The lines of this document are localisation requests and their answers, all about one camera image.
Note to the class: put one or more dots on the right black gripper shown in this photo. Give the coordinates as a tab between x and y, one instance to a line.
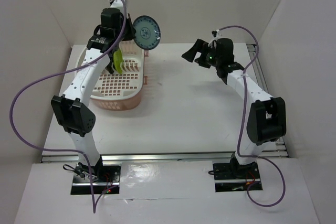
199	46

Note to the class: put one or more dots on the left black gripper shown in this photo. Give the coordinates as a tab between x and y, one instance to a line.
130	35

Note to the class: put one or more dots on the blue white patterned plate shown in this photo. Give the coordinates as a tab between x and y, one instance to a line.
147	32

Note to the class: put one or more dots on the green plate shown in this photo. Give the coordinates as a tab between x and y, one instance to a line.
117	61

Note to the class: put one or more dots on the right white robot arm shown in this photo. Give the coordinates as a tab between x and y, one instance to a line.
265	116

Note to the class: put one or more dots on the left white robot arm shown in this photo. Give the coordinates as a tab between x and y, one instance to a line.
71	109

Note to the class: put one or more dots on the white pink dish rack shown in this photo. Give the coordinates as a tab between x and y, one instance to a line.
122	91

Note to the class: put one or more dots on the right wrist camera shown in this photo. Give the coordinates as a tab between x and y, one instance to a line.
216	36

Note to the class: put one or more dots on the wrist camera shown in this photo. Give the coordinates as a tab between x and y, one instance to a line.
119	4
216	36

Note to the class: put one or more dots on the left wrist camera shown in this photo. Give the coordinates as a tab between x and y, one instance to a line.
119	4

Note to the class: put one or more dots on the aluminium rail frame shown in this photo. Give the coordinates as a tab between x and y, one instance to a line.
185	113

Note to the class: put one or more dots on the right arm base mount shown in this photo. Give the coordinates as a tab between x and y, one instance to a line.
226	179

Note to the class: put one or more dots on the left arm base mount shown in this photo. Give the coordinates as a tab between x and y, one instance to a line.
109	181

